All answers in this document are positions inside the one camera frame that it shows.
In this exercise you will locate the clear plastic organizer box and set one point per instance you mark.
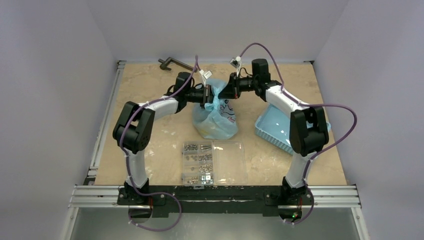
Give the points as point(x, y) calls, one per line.
point(213, 163)

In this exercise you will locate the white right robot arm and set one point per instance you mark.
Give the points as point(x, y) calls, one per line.
point(273, 92)

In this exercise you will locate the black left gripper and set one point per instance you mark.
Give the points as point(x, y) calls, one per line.
point(207, 95)

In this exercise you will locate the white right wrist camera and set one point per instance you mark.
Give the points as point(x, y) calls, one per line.
point(236, 62)

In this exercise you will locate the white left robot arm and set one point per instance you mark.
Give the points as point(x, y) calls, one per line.
point(134, 126)

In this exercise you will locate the aluminium extrusion rail frame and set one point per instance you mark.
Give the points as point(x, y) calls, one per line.
point(94, 215)

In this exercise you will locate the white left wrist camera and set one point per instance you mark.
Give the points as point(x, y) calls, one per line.
point(205, 75)

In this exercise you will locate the light blue printed plastic bag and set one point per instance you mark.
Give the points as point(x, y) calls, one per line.
point(216, 120)

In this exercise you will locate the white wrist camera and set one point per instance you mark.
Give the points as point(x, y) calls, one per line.
point(205, 75)
point(236, 62)

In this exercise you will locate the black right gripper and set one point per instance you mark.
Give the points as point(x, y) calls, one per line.
point(231, 88)

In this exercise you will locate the dark metal crank handle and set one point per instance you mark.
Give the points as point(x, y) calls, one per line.
point(164, 64)

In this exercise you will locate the light blue plastic basket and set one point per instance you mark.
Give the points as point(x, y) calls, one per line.
point(273, 129)

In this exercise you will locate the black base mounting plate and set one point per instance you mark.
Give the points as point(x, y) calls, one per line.
point(269, 201)

